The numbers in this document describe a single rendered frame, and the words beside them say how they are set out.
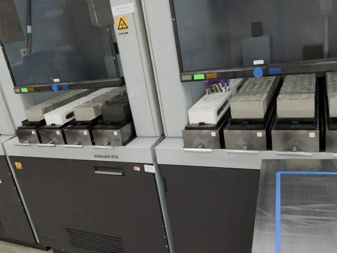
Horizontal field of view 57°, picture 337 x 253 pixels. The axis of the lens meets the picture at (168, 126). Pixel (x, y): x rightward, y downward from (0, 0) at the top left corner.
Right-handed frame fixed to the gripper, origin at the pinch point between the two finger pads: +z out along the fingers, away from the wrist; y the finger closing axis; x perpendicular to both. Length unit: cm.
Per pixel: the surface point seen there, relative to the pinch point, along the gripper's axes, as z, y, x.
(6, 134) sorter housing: 46, -124, 75
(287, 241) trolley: 38.0, 22.3, 14.9
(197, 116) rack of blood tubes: 36, -12, 70
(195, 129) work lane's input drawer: 39, -12, 67
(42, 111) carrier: 33, -91, 74
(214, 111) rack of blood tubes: 34, -5, 70
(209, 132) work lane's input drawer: 40, -7, 66
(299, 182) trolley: 38, 23, 33
